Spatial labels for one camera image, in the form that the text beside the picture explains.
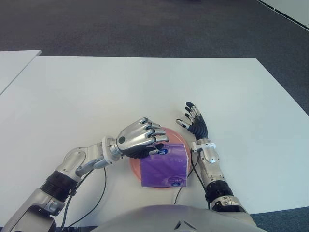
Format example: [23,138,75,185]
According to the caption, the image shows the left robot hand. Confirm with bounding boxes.
[109,117,170,159]

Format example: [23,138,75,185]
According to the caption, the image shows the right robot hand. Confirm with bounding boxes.
[175,101,209,141]

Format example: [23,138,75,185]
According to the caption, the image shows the purple tissue paper pack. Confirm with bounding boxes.
[140,142,189,189]

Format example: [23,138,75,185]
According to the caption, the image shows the pink round plate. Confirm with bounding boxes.
[129,127,193,189]

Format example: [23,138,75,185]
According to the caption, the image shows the silver robot torso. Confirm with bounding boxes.
[90,204,267,232]

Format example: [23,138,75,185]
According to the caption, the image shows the white side table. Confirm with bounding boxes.
[0,49,42,95]

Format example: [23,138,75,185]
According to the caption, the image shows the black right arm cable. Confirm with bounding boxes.
[174,151,211,209]

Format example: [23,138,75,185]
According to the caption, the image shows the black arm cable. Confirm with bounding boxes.
[174,151,211,209]
[59,166,108,229]

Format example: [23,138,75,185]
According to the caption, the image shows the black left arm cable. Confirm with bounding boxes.
[59,166,108,229]

